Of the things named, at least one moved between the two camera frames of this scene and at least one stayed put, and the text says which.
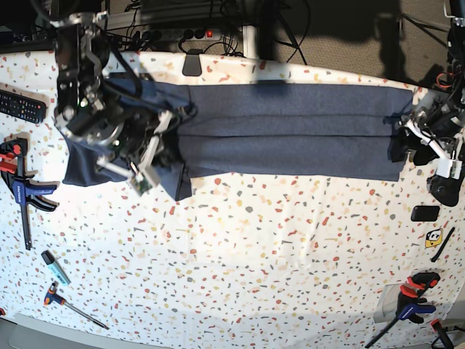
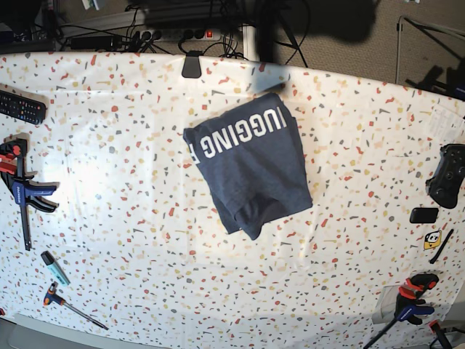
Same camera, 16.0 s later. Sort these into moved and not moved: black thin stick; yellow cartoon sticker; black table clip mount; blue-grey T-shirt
Moved: blue-grey T-shirt
Not moved: black table clip mount; yellow cartoon sticker; black thin stick
